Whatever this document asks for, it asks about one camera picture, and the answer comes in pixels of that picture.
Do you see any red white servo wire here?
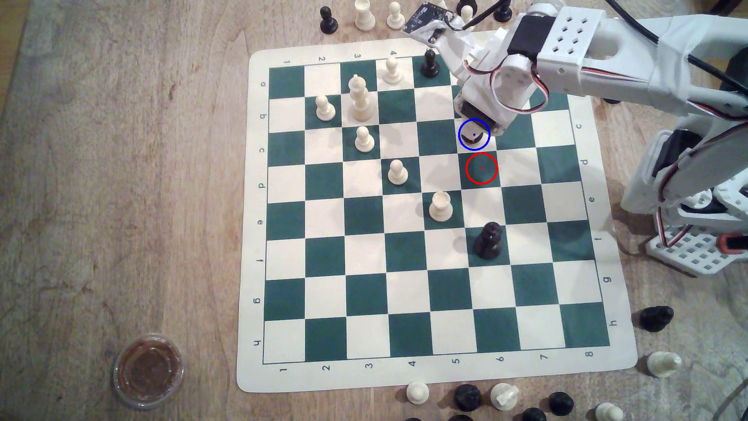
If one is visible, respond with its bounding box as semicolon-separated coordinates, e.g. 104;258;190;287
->
490;61;550;115

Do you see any lidded brown sauce cup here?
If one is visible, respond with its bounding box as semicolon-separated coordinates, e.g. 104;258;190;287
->
112;333;186;409

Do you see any black knight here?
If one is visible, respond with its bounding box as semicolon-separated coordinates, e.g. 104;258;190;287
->
639;306;674;333

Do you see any white rook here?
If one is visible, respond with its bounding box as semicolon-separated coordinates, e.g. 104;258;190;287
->
354;0;376;32
428;191;454;223

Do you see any white knight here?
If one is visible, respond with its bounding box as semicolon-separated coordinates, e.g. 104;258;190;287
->
490;383;520;411

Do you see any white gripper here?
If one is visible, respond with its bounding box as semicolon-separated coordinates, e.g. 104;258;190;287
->
435;28;516;137

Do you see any white grid base plate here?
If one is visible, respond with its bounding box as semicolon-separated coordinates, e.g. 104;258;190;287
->
646;228;748;277

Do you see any green white chess board mat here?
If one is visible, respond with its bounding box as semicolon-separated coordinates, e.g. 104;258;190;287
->
236;25;638;394

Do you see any gripper camera circuit board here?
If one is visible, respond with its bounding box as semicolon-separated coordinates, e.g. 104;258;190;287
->
403;2;464;46

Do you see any white king piece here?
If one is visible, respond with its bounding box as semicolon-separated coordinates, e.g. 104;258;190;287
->
348;74;375;122

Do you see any red black base wire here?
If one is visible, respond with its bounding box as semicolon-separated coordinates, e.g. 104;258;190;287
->
657;213;695;249

